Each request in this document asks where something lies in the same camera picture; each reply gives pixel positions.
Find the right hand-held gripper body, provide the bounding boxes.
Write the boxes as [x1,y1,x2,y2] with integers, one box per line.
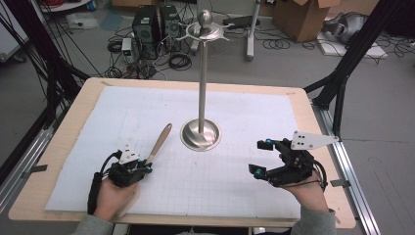
[265,130,341,188]

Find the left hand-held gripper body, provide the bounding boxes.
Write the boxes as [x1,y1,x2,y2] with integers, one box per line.
[107,144,149,189]

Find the wooden slotted spatula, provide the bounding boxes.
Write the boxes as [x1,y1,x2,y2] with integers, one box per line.
[115,122,173,219]

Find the person's left hand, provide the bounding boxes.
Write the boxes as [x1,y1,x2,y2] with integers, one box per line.
[93,177,140,222]

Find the person's right hand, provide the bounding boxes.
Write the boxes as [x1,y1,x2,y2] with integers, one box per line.
[278,153,331,214]

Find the white grid mat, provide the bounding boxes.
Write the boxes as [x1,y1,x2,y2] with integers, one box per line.
[44,85,314,219]

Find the metal utensil stand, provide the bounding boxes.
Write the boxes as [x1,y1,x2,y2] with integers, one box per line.
[175,9,231,152]

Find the white stand leg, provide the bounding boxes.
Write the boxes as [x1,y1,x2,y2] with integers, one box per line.
[245,0,262,63]

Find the small white power box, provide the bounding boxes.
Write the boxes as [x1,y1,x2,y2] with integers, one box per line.
[120,37,133,57]

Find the black power strip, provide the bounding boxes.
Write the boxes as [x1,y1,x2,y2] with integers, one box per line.
[222,15,261,30]

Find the brown cardboard box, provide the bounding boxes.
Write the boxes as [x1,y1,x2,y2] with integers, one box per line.
[272,0,343,43]

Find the large black computer tower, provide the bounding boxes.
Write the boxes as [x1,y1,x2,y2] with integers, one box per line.
[131,4,161,61]

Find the flat white board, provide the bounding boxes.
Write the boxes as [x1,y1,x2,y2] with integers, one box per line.
[317,30,390,60]

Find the small black computer tower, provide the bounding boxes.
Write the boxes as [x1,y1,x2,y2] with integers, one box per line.
[159,4,183,53]

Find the grey plastic device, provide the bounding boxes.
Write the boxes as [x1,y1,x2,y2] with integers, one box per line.
[322,12,369,45]

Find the clear plastic bag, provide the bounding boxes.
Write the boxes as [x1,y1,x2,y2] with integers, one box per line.
[66,12,100,30]

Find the round white table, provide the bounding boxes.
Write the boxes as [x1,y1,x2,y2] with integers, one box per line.
[38,0,93,14]

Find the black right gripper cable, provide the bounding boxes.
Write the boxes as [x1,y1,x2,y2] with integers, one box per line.
[310,159,329,192]

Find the grey metal bracket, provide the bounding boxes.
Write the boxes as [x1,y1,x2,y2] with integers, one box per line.
[21,164,49,179]
[329,178,352,189]

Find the aluminium rail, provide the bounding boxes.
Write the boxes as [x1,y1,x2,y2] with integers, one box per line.
[0,125,57,215]
[311,102,382,235]

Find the thin black cable loops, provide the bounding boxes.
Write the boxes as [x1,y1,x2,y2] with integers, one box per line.
[261,37,292,51]

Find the coiled black cable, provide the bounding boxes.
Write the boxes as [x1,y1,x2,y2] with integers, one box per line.
[167,53,193,71]

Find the black metal frame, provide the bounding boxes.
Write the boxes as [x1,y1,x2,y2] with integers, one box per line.
[0,0,91,185]
[302,0,406,141]

